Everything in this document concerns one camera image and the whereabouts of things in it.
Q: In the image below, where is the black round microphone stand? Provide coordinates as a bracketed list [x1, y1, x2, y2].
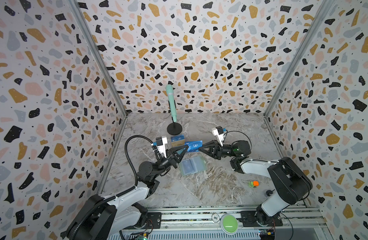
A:
[167, 119, 183, 136]

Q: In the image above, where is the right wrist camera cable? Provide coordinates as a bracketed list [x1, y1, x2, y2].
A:
[224, 130, 252, 148]

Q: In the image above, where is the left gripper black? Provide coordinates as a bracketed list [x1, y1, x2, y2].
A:
[153, 146, 188, 181]

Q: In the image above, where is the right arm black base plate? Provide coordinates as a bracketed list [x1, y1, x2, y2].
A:
[240, 211, 283, 227]

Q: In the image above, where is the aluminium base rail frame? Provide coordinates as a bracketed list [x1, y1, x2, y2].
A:
[106, 205, 333, 240]

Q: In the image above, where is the green round push button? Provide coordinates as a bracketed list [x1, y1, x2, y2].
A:
[220, 214, 238, 235]

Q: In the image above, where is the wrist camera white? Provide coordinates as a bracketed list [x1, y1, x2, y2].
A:
[151, 136, 168, 158]
[211, 126, 227, 146]

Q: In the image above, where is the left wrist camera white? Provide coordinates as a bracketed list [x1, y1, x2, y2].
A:
[151, 136, 168, 158]

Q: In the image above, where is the black corrugated cable hose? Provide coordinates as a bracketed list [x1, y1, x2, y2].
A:
[60, 134, 155, 240]

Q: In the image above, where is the blue VIP credit card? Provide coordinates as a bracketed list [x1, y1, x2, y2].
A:
[184, 141, 203, 153]

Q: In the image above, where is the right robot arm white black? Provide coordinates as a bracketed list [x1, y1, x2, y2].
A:
[198, 140, 312, 225]

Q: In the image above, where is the mint green microphone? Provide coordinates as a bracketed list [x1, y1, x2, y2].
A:
[166, 84, 177, 123]

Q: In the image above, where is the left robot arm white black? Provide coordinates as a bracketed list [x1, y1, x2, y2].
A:
[61, 145, 188, 240]

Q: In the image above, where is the yellow VIP card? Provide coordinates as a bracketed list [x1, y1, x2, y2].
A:
[171, 139, 185, 147]

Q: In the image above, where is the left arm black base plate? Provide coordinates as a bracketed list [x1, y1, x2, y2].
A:
[125, 212, 162, 231]

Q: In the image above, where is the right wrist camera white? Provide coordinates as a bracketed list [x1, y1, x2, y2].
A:
[211, 126, 227, 146]

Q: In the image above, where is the small orange green toy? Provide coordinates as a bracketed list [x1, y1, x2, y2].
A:
[248, 181, 259, 188]

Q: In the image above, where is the small black knob object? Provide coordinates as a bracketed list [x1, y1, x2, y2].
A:
[265, 190, 275, 198]

